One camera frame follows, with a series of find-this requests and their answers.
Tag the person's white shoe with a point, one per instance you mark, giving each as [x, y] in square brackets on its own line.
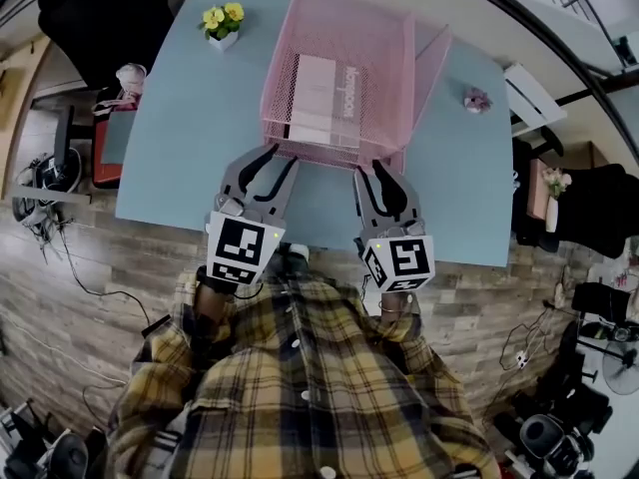
[298, 251]

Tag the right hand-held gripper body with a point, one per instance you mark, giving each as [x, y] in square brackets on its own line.
[404, 262]

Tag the person's left forearm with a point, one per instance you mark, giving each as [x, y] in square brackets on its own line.
[209, 302]

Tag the grey notebook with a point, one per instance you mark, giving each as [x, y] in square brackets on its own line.
[314, 93]

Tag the small purple flower ornament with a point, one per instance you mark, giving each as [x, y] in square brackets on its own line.
[477, 100]

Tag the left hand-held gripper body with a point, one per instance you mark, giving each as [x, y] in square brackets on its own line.
[239, 242]

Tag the pink mesh file tray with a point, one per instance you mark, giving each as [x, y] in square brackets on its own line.
[349, 23]

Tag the black and white sneaker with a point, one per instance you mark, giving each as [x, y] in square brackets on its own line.
[32, 207]
[60, 172]

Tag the person's yellow plaid shirt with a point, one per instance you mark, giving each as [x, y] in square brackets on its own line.
[299, 392]

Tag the black standing fan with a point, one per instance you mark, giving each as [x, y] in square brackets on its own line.
[624, 367]

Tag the yellow flower plant white pot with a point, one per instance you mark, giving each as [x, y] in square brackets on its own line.
[222, 23]

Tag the white power strip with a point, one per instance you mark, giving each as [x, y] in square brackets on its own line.
[522, 360]

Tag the wooden cabinet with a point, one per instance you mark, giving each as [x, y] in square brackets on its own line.
[15, 98]

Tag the person's right forearm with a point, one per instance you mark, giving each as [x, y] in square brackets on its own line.
[397, 307]

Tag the white vase pink flowers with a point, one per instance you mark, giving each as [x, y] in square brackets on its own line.
[553, 202]

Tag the black sofa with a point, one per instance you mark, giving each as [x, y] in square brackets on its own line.
[100, 13]

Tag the round grey device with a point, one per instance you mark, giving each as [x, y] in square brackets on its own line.
[541, 437]

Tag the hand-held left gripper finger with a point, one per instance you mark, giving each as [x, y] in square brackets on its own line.
[232, 177]
[282, 195]

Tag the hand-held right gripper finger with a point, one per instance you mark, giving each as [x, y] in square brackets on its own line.
[364, 202]
[410, 202]

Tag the pink box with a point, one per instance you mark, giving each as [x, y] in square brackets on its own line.
[538, 187]

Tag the pink plush toy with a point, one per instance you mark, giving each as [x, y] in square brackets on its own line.
[131, 78]

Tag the black monitor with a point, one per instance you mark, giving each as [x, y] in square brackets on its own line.
[64, 138]

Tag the red book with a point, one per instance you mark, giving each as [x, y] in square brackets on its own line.
[107, 175]

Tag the teal book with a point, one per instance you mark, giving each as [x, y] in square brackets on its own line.
[117, 138]

